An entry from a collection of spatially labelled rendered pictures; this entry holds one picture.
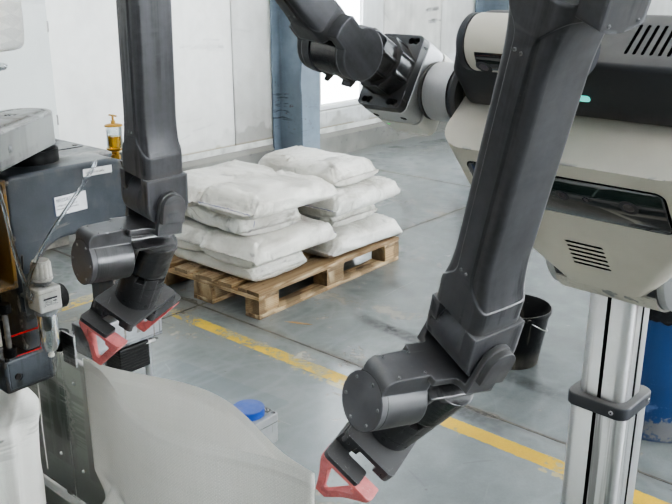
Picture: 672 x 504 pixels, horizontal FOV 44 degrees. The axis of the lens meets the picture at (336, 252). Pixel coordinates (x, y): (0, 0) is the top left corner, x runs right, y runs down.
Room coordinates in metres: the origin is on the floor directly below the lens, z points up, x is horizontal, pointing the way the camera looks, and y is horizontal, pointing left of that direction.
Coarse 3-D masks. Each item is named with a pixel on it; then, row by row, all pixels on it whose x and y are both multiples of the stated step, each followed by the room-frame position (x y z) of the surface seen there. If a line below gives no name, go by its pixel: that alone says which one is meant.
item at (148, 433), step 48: (96, 384) 1.14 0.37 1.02; (144, 384) 1.11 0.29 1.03; (96, 432) 1.15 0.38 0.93; (144, 432) 0.98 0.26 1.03; (192, 432) 1.08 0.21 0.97; (240, 432) 1.00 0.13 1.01; (144, 480) 0.99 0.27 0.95; (192, 480) 0.93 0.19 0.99; (240, 480) 0.90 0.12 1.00; (288, 480) 0.87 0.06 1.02
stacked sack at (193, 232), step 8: (184, 224) 4.16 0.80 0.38; (192, 224) 4.17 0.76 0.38; (200, 224) 4.15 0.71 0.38; (184, 232) 4.12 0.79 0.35; (192, 232) 4.09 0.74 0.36; (200, 232) 4.07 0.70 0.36; (184, 240) 4.07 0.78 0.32; (192, 240) 4.06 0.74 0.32; (200, 240) 4.04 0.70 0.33; (184, 248) 4.11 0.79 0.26; (192, 248) 4.06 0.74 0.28; (200, 248) 4.03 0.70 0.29
